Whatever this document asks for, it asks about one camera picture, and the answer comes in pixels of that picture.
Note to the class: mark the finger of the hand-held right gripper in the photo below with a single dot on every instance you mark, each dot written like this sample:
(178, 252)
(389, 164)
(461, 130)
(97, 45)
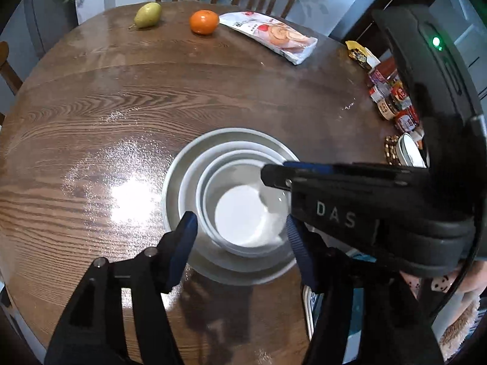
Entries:
(342, 175)

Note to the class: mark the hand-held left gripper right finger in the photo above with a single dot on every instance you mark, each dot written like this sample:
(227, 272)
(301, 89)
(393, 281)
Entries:
(300, 253)

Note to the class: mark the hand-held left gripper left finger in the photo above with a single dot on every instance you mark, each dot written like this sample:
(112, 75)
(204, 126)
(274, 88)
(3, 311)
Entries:
(182, 243)

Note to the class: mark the blue patterned square plate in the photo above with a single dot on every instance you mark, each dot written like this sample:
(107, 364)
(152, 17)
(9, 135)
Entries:
(310, 311)

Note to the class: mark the wide white bowl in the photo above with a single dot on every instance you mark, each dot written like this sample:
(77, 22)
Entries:
(199, 182)

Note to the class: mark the deep straight-sided white bowl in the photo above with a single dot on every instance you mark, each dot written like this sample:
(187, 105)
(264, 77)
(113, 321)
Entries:
(243, 216)

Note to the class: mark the blue oval plate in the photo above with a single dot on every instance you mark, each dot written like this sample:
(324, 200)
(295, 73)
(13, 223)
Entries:
(354, 319)

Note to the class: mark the person's right forearm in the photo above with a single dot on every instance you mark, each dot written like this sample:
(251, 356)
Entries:
(473, 275)

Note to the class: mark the woven bead trivet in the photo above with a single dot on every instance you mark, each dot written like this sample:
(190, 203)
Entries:
(391, 150)

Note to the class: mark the white oval dish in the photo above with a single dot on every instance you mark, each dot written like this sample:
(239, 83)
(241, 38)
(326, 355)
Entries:
(402, 152)

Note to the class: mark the small white bowl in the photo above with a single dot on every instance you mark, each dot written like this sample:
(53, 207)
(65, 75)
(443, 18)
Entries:
(414, 156)

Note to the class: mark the dark sauce jar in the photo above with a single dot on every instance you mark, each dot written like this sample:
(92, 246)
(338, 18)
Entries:
(389, 108)

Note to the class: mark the red-labelled jar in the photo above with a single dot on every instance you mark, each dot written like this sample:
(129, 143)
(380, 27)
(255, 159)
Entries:
(407, 119)

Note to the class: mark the tall yellow-labelled bottle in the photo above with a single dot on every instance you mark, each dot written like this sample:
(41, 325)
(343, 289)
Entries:
(401, 95)

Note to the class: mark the red sauce bottle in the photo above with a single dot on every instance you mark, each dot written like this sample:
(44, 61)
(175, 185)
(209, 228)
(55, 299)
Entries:
(384, 72)

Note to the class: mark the fuzzy brown clothing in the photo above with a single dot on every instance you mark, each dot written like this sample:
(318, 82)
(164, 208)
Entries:
(458, 327)

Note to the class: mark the yellow snack packet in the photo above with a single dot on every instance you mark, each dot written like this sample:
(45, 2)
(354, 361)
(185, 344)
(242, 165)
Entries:
(361, 55)

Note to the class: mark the white snack bag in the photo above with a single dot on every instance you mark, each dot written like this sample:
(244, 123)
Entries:
(274, 36)

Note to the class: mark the orange tangerine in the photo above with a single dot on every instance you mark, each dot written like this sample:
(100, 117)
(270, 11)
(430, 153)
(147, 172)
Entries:
(204, 22)

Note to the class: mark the green pear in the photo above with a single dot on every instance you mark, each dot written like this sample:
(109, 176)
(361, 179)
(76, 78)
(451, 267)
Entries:
(146, 15)

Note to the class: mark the grey refrigerator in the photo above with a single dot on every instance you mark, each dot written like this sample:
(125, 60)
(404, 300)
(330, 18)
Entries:
(49, 19)

